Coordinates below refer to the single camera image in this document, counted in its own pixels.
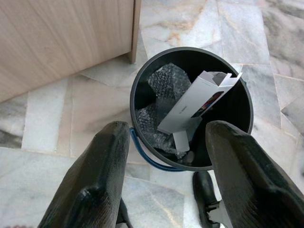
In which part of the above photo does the black robot foot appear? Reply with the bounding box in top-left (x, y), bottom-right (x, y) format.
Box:
top-left (192, 171), bottom-right (235, 228)

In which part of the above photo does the long white carton box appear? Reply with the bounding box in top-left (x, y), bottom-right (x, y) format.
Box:
top-left (157, 70), bottom-right (244, 152)

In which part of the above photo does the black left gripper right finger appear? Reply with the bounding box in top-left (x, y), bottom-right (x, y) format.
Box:
top-left (205, 120), bottom-right (304, 228)

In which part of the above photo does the black bin blue handle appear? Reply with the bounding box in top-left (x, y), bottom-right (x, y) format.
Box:
top-left (129, 47), bottom-right (254, 172)

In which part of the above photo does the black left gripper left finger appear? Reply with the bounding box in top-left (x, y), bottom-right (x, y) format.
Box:
top-left (38, 121), bottom-right (131, 228)

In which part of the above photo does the light wooden cabinet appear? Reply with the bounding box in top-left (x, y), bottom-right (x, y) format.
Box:
top-left (0, 0), bottom-right (143, 103)

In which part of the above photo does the clear bubble wrap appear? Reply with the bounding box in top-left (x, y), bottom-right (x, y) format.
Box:
top-left (135, 63), bottom-right (193, 162)

